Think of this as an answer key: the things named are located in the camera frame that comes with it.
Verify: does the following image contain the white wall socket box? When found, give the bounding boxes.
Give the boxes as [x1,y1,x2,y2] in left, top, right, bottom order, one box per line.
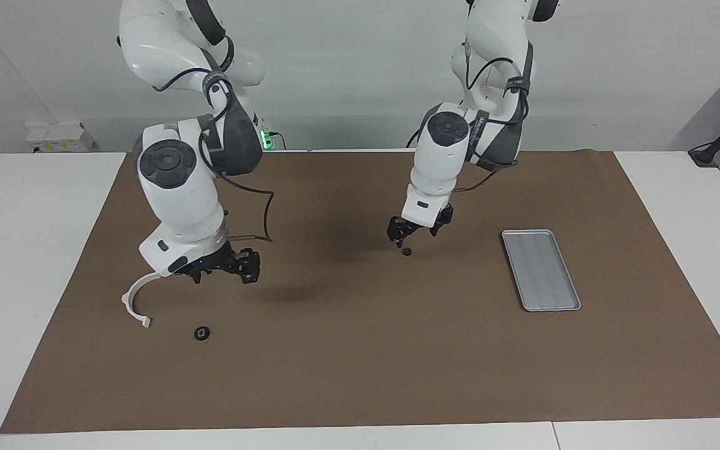
[26,121,96,153]

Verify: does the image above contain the white semicircular plastic bracket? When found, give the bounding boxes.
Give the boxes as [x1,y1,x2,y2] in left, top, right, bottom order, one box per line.
[121,272,164,329]

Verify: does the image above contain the silver metal tray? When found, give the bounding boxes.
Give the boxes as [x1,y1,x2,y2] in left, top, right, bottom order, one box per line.
[501,229,582,312]

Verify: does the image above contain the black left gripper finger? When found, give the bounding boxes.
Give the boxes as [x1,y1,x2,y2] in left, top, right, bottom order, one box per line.
[386,216,416,249]
[429,205,455,238]

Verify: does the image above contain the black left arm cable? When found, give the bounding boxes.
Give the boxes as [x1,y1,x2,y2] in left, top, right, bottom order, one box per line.
[464,39,533,196]

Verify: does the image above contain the brown table mat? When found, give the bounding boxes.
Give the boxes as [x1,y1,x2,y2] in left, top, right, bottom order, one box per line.
[0,149,720,434]

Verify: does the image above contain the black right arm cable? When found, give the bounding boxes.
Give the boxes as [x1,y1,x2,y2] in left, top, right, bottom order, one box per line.
[152,36,275,243]

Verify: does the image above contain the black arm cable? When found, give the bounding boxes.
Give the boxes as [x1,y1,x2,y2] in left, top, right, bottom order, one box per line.
[152,36,275,243]
[464,39,533,196]

